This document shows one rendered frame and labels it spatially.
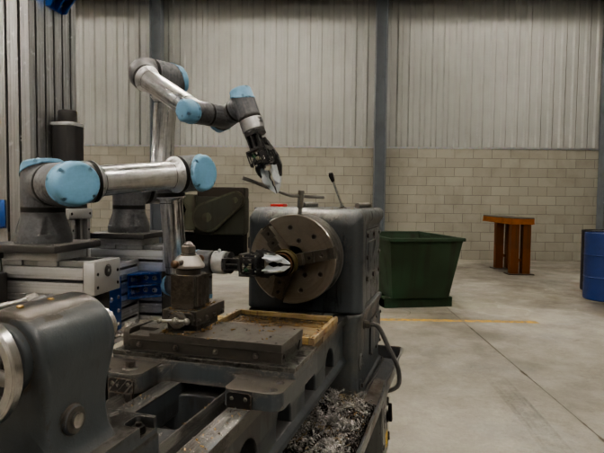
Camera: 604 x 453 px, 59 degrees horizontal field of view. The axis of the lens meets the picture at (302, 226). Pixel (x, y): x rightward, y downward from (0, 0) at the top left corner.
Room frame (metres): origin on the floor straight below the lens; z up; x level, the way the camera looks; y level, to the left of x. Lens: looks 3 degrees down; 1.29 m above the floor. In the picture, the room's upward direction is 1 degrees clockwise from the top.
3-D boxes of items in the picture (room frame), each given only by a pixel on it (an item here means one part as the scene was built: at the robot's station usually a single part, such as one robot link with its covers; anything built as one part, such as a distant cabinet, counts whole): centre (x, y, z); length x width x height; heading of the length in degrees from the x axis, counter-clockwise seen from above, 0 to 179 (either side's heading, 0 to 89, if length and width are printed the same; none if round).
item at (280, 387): (1.25, 0.22, 0.90); 0.47 x 0.30 x 0.06; 73
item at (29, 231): (1.51, 0.73, 1.21); 0.15 x 0.15 x 0.10
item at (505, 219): (10.07, -3.85, 0.50); 1.61 x 0.44 x 1.00; 178
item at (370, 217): (2.30, -0.08, 1.06); 0.59 x 0.48 x 0.39; 163
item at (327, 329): (1.66, 0.09, 0.89); 0.36 x 0.30 x 0.04; 73
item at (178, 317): (1.34, 0.27, 0.99); 0.20 x 0.10 x 0.05; 163
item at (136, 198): (2.00, 0.64, 1.33); 0.13 x 0.12 x 0.14; 139
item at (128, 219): (2.00, 0.65, 1.21); 0.15 x 0.15 x 0.10
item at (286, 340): (1.30, 0.22, 0.95); 0.43 x 0.17 x 0.05; 73
